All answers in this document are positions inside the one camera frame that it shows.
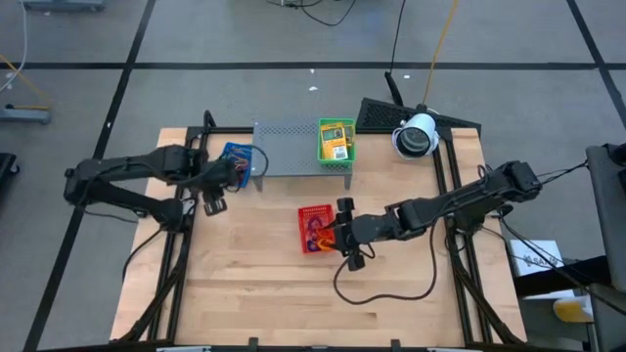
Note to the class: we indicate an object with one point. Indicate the yellow coil wristband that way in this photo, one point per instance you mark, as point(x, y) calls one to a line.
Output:
point(323, 243)

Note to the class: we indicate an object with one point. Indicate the black floor object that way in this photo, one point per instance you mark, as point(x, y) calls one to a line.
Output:
point(7, 163)

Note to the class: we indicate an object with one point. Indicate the purple coil wristband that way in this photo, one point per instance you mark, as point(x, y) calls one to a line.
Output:
point(310, 225)

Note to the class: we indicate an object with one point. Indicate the red plastic basket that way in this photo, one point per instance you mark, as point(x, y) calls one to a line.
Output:
point(313, 212)

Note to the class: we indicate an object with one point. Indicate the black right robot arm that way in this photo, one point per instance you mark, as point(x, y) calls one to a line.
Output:
point(464, 200)

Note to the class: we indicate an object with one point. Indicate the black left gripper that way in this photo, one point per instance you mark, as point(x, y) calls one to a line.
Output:
point(217, 181)

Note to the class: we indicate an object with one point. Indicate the blue coil wristband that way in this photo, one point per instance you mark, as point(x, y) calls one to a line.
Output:
point(309, 246)

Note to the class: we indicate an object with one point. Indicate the black perforated panel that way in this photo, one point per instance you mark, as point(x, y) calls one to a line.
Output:
point(381, 115)

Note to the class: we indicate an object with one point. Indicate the black edge bracket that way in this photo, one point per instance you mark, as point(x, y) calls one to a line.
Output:
point(395, 344)
point(253, 343)

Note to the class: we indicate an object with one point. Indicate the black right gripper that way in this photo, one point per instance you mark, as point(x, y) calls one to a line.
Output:
point(362, 230)

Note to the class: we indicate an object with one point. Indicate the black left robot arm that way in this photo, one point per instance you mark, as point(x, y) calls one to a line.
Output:
point(132, 168)

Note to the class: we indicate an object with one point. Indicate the orange rubber band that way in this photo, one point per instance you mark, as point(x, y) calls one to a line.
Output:
point(240, 163)

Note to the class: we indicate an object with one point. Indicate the green plastic basket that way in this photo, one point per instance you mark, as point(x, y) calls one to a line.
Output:
point(337, 163)

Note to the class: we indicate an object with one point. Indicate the blue plastic basket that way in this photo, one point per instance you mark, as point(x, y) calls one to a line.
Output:
point(244, 181)

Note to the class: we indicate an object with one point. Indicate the white cardboard box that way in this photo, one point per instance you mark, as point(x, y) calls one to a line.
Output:
point(533, 259)

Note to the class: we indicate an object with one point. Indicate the grey floor stand base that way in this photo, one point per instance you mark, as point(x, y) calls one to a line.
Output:
point(63, 5)
point(24, 116)

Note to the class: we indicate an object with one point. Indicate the grey perforated metal shelf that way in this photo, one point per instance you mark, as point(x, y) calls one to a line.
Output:
point(288, 156)

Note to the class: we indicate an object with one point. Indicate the grey side furniture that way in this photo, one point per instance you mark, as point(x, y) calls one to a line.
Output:
point(606, 205)

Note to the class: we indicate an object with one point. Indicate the yellow plastic object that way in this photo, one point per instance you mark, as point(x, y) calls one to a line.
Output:
point(572, 310)

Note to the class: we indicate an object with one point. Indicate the black aluminium frame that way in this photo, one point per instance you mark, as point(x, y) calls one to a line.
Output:
point(195, 130)

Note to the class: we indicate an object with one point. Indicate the silver aluminium bar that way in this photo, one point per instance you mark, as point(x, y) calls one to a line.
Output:
point(455, 349)
point(183, 349)

